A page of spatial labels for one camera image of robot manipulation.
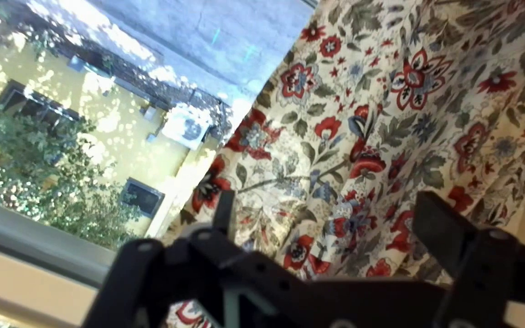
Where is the window with outdoor view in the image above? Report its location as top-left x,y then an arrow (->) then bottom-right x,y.
0,0 -> 241,238

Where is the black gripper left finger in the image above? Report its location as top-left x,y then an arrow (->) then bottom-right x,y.
80,189 -> 290,328

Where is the kitchen window frame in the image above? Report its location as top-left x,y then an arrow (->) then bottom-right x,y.
0,193 -> 122,328

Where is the floral patterned window curtain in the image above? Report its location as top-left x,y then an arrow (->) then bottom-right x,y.
164,0 -> 525,328

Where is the green tree outside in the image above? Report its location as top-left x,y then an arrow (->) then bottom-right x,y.
0,102 -> 150,251

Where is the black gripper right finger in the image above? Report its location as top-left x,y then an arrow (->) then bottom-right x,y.
410,191 -> 525,328

